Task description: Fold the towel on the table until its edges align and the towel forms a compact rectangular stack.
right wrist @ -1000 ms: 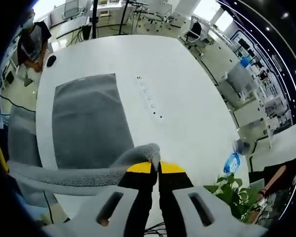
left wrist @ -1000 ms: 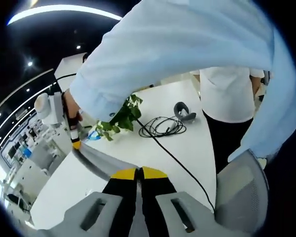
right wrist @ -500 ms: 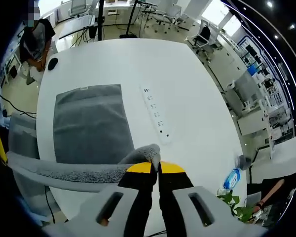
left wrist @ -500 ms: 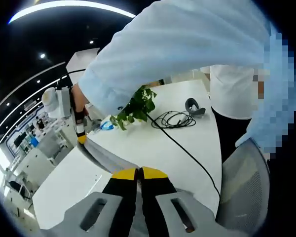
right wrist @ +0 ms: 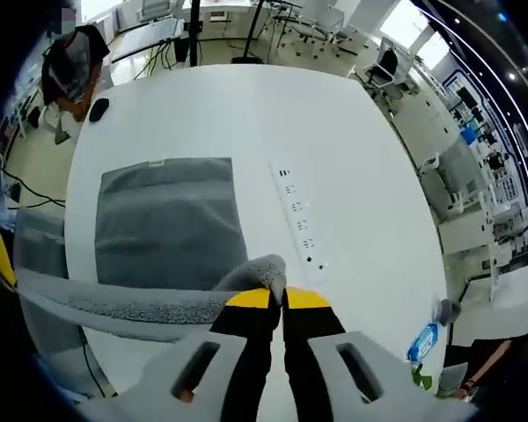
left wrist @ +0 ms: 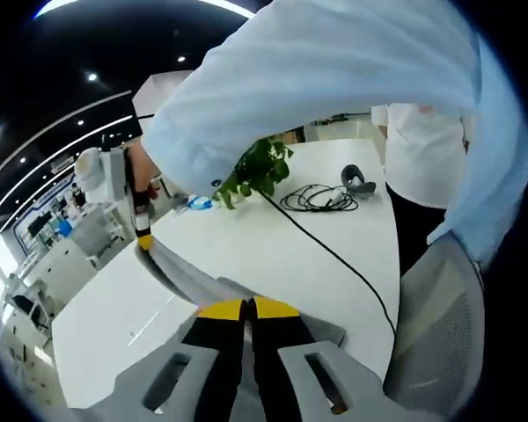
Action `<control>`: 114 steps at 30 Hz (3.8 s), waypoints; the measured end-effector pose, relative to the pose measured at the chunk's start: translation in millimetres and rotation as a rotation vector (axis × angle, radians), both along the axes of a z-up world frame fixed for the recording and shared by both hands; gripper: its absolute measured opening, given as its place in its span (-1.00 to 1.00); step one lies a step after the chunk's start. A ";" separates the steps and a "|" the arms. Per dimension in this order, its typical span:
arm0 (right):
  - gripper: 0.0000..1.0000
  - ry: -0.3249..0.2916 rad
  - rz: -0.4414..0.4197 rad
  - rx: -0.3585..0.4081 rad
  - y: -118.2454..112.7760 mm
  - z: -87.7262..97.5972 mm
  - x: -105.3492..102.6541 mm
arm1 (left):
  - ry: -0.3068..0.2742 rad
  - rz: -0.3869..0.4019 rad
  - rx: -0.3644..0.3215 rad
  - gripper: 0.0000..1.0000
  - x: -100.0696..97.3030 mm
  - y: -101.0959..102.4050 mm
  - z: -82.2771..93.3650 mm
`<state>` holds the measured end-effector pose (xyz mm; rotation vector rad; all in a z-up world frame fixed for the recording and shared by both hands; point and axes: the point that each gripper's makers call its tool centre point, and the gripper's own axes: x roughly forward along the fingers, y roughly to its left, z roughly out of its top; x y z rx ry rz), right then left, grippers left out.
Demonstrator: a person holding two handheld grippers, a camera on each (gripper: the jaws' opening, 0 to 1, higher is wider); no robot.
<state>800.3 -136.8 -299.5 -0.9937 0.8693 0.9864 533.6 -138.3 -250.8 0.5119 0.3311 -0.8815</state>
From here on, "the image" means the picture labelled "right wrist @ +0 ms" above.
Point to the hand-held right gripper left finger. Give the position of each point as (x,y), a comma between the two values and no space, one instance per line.
(158,387)

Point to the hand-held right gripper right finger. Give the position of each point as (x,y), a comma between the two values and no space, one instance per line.
(378,395)

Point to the grey towel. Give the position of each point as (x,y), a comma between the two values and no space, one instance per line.
(167,220)

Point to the grey round object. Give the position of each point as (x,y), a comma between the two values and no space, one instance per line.
(448,311)

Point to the black-backed office chair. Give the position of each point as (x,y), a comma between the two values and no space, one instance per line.
(387,61)

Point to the white office chair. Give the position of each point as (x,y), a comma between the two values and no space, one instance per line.
(312,22)

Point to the grey-backed office chair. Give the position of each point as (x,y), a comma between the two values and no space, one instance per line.
(457,171)

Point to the blue wipes packet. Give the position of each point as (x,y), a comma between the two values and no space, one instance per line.
(424,343)

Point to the white built-in power strip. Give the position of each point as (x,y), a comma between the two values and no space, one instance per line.
(297,215)

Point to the black oval object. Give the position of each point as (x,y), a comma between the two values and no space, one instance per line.
(99,109)

